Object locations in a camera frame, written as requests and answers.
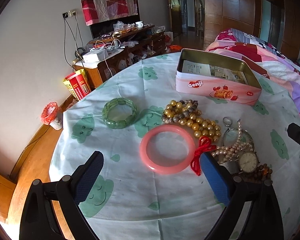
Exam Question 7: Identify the red patchwork cloth cover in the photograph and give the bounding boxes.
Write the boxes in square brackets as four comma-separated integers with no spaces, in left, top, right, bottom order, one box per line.
[81,0,139,26]

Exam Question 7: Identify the pink bangle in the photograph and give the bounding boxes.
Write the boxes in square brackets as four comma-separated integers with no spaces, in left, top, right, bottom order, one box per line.
[137,125,195,176]

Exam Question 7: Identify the green jade bracelet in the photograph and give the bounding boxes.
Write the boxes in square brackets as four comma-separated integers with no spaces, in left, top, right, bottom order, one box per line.
[101,97,138,130]

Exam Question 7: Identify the orange item on floor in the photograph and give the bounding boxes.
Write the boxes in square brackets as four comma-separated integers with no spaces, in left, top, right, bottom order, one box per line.
[167,44,182,53]

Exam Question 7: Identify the wooden wardrobe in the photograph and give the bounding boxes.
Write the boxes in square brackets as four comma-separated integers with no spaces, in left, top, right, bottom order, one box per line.
[204,0,300,60]

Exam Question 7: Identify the wooden TV cabinet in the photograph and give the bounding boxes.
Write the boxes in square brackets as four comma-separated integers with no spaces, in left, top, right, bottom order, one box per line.
[73,25,166,89]

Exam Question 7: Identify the white box on cabinet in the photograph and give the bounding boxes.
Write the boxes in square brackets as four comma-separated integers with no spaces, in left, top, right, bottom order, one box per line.
[83,49,109,63]

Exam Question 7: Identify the pink Genji tin box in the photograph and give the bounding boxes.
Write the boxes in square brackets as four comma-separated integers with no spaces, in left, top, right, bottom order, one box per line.
[175,49,262,106]

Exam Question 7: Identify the red bag waste bin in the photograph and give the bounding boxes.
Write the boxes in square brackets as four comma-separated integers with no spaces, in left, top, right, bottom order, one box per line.
[40,102,63,131]

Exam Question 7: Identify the red yellow carton box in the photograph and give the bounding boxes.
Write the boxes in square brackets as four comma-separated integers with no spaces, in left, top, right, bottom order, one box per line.
[63,69,91,101]

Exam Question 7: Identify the silver keyring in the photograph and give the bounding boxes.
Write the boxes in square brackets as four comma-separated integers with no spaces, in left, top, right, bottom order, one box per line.
[223,116,232,128]

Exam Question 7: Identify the black television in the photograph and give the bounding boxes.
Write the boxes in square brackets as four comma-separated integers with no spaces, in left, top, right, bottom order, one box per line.
[88,3,140,38]

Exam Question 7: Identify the wooden door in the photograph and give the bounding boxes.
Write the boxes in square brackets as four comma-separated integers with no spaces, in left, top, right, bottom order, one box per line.
[168,0,183,38]

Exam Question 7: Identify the wall power socket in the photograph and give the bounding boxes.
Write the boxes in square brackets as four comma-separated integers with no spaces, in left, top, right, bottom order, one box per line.
[62,9,77,19]

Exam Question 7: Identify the gold pearl bead necklace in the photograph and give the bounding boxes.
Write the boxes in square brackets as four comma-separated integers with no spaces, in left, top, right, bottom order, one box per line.
[161,99,222,143]

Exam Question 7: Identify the patchwork pink quilt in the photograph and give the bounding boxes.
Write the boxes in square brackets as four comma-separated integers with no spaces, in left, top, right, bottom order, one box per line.
[205,28,300,114]

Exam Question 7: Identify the red string knot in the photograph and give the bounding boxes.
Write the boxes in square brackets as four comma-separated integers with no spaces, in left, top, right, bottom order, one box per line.
[190,136,217,176]

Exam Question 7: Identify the black power cables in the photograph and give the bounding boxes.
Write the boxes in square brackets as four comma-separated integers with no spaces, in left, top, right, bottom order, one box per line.
[63,13,87,68]

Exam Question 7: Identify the white mug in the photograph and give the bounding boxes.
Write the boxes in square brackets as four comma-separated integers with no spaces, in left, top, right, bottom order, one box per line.
[135,21,144,29]

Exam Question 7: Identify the brown wooden bead bracelet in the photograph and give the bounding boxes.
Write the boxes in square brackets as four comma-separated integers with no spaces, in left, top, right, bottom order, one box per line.
[241,163,274,184]

